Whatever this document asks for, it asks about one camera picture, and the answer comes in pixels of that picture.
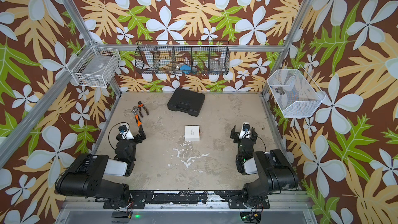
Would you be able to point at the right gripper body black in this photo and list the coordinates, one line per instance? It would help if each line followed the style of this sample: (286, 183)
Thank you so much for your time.
(240, 142)

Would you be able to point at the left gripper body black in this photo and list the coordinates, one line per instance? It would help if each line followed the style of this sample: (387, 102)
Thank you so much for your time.
(137, 140)

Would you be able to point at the white drawer jewelry box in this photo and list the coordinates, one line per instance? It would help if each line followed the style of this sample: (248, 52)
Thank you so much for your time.
(192, 133)

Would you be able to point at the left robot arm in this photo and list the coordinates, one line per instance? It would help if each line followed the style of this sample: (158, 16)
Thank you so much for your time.
(85, 177)

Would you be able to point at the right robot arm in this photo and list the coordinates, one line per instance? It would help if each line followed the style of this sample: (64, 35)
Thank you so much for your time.
(275, 173)

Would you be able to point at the silver wrench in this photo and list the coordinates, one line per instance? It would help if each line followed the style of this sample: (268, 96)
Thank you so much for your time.
(135, 111)

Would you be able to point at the orange black pliers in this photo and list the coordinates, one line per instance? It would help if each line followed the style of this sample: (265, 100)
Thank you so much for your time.
(141, 108)

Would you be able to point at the black plastic tool case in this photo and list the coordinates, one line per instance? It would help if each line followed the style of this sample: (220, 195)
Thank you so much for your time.
(186, 101)

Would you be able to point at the dark object in mesh basket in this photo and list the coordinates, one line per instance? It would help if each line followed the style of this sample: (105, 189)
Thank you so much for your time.
(280, 91)

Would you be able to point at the white mesh basket right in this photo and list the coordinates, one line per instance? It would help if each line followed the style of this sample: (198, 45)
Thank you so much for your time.
(302, 96)

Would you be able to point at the blue object in basket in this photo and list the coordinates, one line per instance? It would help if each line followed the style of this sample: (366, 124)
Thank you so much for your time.
(185, 69)

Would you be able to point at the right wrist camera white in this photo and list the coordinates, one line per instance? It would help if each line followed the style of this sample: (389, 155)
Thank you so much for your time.
(245, 132)

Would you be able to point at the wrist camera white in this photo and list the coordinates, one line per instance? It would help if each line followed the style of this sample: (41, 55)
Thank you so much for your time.
(124, 131)
(245, 132)

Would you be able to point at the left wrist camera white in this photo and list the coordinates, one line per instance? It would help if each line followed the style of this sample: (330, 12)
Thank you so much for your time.
(124, 131)

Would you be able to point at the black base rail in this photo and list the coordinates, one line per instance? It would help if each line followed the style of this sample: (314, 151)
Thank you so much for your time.
(141, 199)

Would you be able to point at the black wire basket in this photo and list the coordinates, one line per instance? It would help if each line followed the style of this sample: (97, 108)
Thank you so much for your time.
(205, 57)

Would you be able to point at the white wire basket left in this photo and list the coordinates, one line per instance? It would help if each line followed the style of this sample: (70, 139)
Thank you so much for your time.
(94, 65)

